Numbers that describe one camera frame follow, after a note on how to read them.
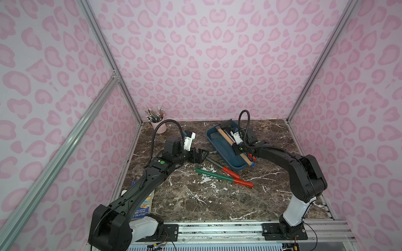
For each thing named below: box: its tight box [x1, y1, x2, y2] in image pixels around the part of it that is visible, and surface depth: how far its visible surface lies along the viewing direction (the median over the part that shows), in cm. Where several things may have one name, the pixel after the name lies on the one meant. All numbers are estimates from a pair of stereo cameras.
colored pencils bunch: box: [144, 106, 165, 123], surface depth 107 cm
